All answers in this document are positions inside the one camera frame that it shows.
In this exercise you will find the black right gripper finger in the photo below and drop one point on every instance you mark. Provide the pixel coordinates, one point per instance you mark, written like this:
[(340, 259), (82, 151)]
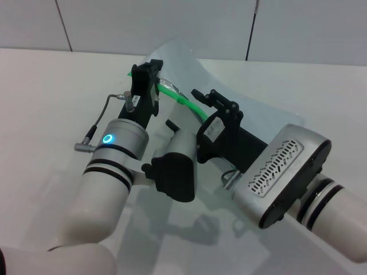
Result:
[(223, 104), (200, 149)]

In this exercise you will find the transparent document bag green zip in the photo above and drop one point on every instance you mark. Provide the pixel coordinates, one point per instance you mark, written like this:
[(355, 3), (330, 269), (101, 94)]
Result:
[(183, 66)]

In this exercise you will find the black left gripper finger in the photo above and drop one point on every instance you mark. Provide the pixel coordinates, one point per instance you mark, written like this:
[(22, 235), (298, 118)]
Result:
[(155, 71), (139, 76)]

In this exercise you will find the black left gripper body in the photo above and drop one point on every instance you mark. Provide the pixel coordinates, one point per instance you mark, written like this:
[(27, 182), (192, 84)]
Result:
[(142, 114)]

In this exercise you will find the green zipper slider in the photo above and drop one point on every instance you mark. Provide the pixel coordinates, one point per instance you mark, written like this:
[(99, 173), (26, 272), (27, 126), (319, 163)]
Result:
[(181, 99)]

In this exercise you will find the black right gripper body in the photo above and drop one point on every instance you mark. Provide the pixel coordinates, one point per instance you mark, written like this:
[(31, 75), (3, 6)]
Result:
[(238, 146)]

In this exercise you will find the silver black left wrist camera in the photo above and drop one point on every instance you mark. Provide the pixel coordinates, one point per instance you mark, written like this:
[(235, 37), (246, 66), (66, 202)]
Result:
[(175, 180)]

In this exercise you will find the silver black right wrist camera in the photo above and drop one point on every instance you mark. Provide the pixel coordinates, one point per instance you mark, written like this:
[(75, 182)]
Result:
[(275, 172)]

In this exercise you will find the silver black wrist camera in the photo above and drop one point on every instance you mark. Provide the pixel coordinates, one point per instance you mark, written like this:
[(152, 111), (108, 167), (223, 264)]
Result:
[(275, 172), (175, 180)]

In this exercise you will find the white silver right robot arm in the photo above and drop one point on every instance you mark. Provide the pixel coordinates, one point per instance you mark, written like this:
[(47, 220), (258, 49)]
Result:
[(338, 212)]

